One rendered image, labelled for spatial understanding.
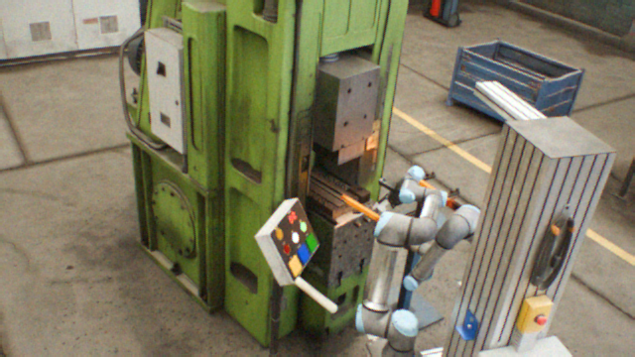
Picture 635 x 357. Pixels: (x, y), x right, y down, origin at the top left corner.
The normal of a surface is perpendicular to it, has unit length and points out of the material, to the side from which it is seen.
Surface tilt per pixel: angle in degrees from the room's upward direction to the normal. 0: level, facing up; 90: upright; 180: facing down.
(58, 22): 90
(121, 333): 0
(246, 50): 89
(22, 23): 90
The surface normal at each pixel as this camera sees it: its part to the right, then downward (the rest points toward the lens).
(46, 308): 0.08, -0.85
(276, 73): -0.72, 0.30
